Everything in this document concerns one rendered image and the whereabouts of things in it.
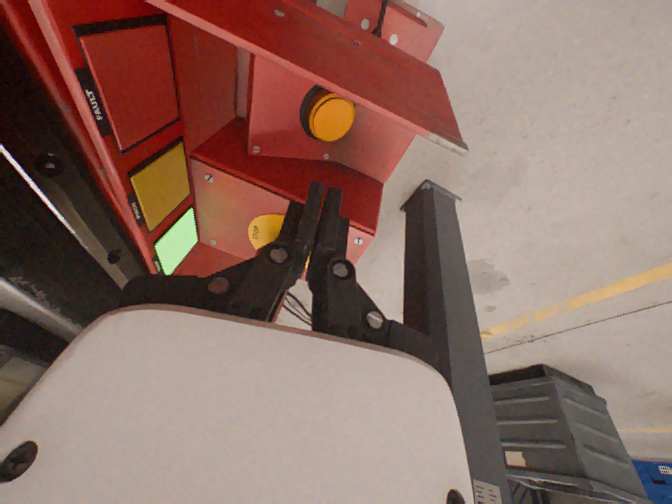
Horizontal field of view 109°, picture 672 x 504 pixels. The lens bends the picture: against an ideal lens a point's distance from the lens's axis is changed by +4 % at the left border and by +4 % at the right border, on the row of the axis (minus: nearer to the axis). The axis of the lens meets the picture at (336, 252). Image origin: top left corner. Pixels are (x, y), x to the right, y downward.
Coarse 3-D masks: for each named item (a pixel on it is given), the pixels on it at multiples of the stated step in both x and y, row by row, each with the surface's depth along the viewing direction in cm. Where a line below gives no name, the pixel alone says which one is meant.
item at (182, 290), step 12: (144, 276) 8; (156, 276) 8; (168, 276) 8; (180, 276) 8; (192, 276) 8; (132, 288) 7; (144, 288) 7; (156, 288) 8; (168, 288) 8; (180, 288) 8; (192, 288) 8; (120, 300) 7; (132, 300) 7; (144, 300) 7; (156, 300) 7; (168, 300) 7; (180, 300) 8; (192, 300) 8
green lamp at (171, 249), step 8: (184, 216) 20; (192, 216) 21; (176, 224) 19; (184, 224) 20; (192, 224) 22; (168, 232) 19; (176, 232) 20; (184, 232) 21; (192, 232) 22; (160, 240) 18; (168, 240) 19; (176, 240) 20; (184, 240) 21; (192, 240) 23; (160, 248) 18; (168, 248) 19; (176, 248) 21; (184, 248) 22; (160, 256) 19; (168, 256) 20; (176, 256) 21; (168, 264) 20; (176, 264) 22; (168, 272) 21
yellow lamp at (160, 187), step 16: (160, 160) 15; (176, 160) 16; (144, 176) 14; (160, 176) 15; (176, 176) 17; (144, 192) 14; (160, 192) 16; (176, 192) 17; (144, 208) 15; (160, 208) 16
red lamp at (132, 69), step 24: (96, 48) 9; (120, 48) 10; (144, 48) 11; (168, 48) 12; (96, 72) 9; (120, 72) 10; (144, 72) 11; (168, 72) 13; (120, 96) 11; (144, 96) 12; (168, 96) 13; (120, 120) 11; (144, 120) 12; (168, 120) 14; (120, 144) 12
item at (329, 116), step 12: (324, 96) 17; (336, 96) 18; (312, 108) 18; (324, 108) 18; (336, 108) 18; (348, 108) 19; (312, 120) 19; (324, 120) 19; (336, 120) 19; (348, 120) 19; (312, 132) 19; (324, 132) 20; (336, 132) 20
